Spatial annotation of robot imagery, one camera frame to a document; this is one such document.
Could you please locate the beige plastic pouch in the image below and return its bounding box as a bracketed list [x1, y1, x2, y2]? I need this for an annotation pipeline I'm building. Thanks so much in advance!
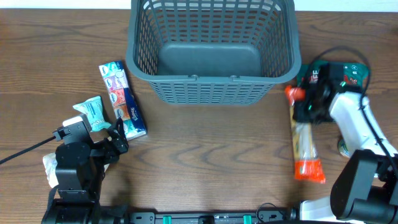
[43, 142, 109, 190]

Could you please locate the orange pasta packet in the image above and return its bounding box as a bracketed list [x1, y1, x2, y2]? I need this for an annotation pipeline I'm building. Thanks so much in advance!
[284, 85, 326, 184]

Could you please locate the green lid jar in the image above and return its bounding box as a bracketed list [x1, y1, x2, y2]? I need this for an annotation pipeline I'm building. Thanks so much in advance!
[337, 139, 351, 158]

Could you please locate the green Nescafe coffee bag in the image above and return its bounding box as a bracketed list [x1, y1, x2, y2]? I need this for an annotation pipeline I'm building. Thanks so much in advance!
[297, 60, 369, 86]

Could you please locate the Kleenex tissue multipack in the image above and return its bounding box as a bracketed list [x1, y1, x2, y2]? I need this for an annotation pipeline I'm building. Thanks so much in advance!
[99, 60, 147, 140]

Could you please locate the teal wet wipes pack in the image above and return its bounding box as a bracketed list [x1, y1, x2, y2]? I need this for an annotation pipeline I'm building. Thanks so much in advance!
[73, 96, 111, 132]

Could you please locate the grey plastic basket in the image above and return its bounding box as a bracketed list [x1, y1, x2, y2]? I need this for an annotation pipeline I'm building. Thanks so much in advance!
[126, 0, 302, 105]

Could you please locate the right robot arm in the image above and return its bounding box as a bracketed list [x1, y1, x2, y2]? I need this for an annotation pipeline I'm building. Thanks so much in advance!
[293, 63, 397, 223]

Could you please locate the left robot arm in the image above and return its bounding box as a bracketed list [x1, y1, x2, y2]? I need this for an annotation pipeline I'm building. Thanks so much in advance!
[42, 116, 129, 224]

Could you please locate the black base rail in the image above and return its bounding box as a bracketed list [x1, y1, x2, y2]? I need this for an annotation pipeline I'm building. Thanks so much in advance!
[128, 210, 297, 224]

